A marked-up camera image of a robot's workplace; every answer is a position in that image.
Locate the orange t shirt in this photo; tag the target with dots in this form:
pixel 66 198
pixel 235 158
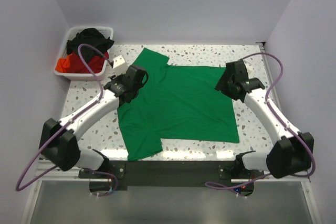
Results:
pixel 63 65

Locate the green t shirt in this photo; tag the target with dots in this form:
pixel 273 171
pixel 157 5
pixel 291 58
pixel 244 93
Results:
pixel 177 103

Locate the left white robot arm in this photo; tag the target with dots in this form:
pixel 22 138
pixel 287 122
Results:
pixel 59 138

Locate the white laundry basket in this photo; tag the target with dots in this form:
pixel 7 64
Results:
pixel 86 53

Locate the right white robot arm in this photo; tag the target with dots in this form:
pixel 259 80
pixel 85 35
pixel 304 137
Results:
pixel 292 150

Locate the black t shirt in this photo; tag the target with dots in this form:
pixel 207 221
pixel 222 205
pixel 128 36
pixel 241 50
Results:
pixel 90 36

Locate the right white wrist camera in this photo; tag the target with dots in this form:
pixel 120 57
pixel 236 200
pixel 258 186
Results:
pixel 249 68

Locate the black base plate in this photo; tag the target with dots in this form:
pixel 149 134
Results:
pixel 167 174

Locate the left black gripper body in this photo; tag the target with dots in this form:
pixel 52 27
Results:
pixel 117 78

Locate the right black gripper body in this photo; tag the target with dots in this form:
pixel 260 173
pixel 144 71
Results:
pixel 223 85

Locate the red t shirt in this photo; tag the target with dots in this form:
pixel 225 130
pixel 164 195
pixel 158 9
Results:
pixel 77 66

